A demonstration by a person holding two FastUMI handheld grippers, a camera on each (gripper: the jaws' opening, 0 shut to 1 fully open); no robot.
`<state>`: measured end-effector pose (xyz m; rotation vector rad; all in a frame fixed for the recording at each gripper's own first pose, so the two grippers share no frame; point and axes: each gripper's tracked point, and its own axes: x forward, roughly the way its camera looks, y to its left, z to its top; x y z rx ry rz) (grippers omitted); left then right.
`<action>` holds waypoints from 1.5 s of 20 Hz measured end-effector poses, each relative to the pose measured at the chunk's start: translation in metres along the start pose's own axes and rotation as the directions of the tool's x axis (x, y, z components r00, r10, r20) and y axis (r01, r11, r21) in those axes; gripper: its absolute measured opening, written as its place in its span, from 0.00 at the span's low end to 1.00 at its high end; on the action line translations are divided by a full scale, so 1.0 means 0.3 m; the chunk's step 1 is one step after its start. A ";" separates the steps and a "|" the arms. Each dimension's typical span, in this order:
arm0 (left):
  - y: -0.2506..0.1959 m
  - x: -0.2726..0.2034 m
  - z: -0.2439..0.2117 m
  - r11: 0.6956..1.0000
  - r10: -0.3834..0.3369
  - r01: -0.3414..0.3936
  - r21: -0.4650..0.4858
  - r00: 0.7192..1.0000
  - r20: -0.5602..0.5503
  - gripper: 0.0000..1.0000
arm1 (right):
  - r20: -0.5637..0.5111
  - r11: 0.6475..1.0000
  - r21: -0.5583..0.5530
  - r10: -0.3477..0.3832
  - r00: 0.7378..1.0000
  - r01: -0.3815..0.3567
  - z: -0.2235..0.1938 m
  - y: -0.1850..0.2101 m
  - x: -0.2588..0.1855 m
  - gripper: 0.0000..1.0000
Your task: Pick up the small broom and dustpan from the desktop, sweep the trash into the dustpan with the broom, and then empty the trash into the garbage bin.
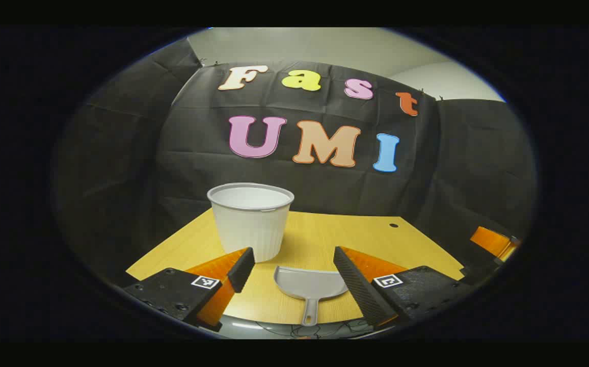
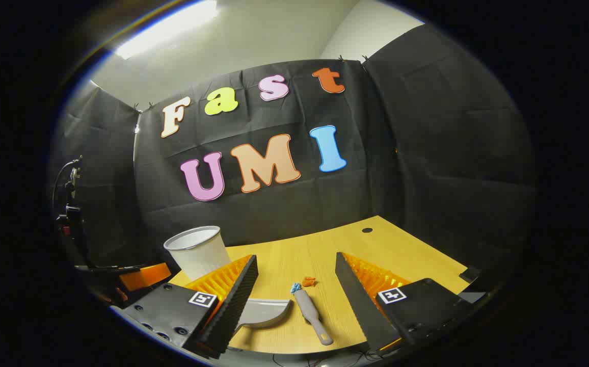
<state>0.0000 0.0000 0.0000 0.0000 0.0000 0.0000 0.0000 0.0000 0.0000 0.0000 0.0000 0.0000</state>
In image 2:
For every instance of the small grey broom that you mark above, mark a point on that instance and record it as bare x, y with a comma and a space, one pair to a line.
309, 311

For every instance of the wooden desktop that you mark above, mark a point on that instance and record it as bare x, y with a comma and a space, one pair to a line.
315, 255

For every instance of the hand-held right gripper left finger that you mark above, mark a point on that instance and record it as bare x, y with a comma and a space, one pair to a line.
233, 306

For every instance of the black camera stand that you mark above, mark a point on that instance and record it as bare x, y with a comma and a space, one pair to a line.
73, 224

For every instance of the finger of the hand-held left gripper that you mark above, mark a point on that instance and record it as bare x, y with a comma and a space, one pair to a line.
144, 276

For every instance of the orange paper ball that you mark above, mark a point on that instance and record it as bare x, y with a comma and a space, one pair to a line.
309, 281

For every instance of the blue paper ball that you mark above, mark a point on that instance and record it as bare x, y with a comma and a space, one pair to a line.
295, 288

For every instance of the grey dustpan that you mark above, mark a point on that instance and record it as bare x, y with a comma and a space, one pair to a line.
264, 313

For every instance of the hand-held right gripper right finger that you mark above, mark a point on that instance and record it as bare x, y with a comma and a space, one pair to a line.
360, 306

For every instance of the white garbage bin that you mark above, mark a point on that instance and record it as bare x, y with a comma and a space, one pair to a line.
200, 257

